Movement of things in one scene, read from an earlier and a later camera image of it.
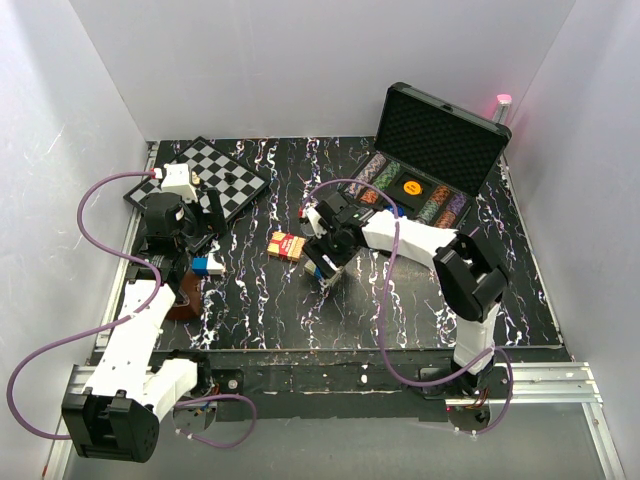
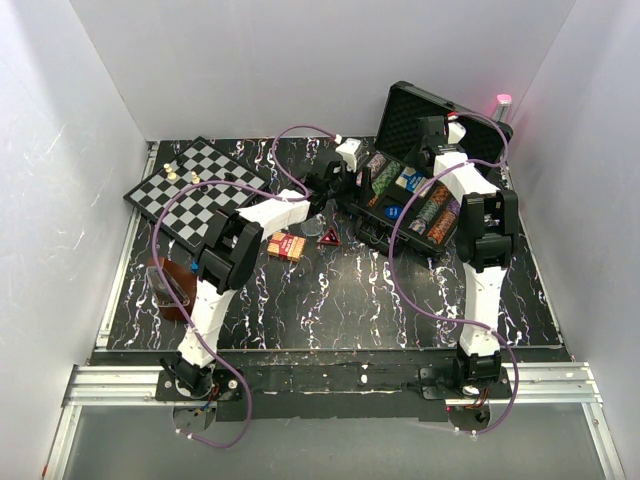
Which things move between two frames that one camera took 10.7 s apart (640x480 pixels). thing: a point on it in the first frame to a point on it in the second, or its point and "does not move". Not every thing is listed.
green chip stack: (388, 175) does not move
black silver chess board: (200, 167) does not move
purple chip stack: (457, 203) does not move
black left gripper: (206, 227) to (365, 188)
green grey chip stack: (428, 211) does not move
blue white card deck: (313, 269) to (412, 180)
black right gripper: (317, 248) to (414, 161)
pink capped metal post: (501, 113) does not move
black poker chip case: (431, 159) does not move
